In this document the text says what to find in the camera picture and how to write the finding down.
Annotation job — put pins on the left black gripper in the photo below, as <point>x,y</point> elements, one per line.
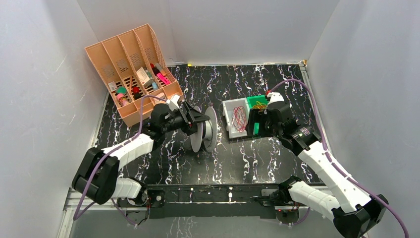
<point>188,119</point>

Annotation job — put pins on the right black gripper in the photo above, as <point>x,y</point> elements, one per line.
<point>256,116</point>

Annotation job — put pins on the white perforated filament spool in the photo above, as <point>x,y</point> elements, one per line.
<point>206,135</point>

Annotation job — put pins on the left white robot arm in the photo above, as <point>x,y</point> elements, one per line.
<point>98,174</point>

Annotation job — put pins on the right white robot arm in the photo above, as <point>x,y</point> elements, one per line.
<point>352,211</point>

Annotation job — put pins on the green plastic bin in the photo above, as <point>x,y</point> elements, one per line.
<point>259,102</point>

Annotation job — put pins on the white plastic bin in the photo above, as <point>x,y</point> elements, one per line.
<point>236,113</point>

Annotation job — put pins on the white label box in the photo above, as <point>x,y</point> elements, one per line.
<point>144,78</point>

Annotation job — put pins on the pink tape roll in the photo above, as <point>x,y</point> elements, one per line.
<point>121,96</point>

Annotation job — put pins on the peach desk file organizer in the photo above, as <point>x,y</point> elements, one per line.
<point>117,59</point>

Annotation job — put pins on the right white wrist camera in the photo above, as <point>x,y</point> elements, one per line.
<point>272,97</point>

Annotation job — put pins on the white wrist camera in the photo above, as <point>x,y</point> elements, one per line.
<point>272,97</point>
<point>174,101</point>

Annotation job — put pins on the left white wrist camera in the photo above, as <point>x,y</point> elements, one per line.
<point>174,101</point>

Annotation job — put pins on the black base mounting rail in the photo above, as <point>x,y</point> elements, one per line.
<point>220,200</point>

